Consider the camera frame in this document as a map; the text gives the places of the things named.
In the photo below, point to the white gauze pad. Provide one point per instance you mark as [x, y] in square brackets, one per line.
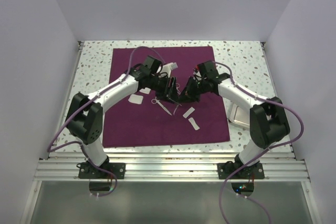
[169, 67]
[135, 99]
[145, 90]

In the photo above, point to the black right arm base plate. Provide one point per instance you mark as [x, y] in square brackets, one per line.
[232, 170]

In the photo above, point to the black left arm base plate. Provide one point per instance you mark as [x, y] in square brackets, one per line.
[105, 171]

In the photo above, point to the stainless steel tray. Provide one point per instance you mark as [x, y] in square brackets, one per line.
[239, 117]

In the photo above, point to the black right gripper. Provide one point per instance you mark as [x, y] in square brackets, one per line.
[188, 94]

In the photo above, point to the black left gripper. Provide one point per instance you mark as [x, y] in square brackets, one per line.
[168, 93]

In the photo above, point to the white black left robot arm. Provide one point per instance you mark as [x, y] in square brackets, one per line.
[85, 115]

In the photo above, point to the steel surgical scissors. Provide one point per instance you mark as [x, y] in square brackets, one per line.
[158, 102]

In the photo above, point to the white gauze roll lower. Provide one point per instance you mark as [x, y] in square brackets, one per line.
[193, 124]

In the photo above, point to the aluminium frame rail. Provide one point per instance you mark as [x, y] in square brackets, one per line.
[172, 167]

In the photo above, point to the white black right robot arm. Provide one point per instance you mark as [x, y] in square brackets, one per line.
[268, 122]

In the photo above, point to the white gauze roll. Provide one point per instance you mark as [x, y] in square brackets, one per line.
[188, 112]
[193, 124]

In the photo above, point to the white gauze roll upper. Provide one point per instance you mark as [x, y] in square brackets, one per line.
[188, 112]

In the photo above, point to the steel forceps with rings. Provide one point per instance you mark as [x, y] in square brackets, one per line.
[177, 88]

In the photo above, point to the purple cloth mat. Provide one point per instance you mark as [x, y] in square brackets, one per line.
[147, 124]

